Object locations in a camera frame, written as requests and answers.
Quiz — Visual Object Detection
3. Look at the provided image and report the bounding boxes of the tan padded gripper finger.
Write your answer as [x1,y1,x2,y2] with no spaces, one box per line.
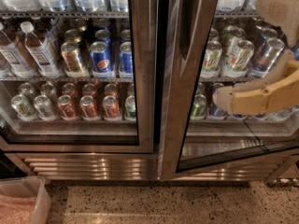
[256,0,299,47]
[213,49,299,115]

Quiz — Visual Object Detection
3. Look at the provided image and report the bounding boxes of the glass fridge door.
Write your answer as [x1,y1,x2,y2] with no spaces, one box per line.
[0,0,158,153]
[159,0,299,183]

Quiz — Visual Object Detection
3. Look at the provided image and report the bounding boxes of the green can lower right door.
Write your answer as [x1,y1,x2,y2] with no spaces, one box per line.
[191,94,206,120]

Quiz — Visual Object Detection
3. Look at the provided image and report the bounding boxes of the green can door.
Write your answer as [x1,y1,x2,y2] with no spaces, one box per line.
[125,95,136,120]
[191,94,206,120]

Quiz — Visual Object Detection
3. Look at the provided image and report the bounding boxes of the green can lower left door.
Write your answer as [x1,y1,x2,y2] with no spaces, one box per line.
[125,95,136,120]

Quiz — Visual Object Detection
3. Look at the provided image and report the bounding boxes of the blue silver can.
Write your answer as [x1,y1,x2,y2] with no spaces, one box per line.
[251,38,285,77]

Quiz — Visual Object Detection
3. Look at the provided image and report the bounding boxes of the green white 7UP can right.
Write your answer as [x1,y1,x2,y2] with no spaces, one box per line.
[223,40,254,77]

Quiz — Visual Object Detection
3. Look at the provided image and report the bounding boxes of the blue can lower right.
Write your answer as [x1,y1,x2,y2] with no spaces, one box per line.
[229,114,248,120]

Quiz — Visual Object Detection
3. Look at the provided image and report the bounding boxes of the blue can lower left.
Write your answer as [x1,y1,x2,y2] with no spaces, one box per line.
[208,103,226,120]

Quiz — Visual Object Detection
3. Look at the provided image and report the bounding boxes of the blue Pepsi can right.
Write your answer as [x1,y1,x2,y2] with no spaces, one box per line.
[119,42,134,78]

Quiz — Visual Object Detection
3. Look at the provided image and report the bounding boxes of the blue pepsi can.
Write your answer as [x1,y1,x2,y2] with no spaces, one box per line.
[119,42,134,78]
[90,41,113,77]

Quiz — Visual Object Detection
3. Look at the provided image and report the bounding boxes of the red soda can right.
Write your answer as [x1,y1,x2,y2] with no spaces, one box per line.
[102,95,121,121]

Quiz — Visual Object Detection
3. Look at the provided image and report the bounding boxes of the red soda can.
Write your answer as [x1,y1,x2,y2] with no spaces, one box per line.
[102,95,121,121]
[79,95,100,120]
[58,95,78,120]

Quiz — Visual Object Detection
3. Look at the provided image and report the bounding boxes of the blue Pepsi can front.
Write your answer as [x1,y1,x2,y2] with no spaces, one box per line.
[90,41,113,77]

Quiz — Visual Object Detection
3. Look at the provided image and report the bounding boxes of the red soda can middle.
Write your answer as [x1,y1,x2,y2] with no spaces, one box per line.
[79,95,100,120]

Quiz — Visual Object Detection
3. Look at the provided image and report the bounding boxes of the gold soda can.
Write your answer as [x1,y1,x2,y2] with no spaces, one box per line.
[61,42,89,77]

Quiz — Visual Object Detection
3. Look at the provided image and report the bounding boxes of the red soda can left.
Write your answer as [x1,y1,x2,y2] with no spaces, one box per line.
[58,95,78,120]

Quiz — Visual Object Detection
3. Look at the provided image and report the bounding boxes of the brown tea bottle white cap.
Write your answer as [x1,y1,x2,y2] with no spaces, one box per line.
[21,21,61,77]

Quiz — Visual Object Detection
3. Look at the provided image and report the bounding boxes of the silver can far left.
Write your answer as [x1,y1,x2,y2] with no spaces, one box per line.
[11,94,37,121]

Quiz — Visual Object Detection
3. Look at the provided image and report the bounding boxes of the brown tea bottle left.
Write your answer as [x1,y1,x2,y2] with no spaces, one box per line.
[0,22,36,78]

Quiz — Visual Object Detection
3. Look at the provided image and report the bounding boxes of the clear plastic storage bin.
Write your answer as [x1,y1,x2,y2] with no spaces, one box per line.
[0,176,51,224]

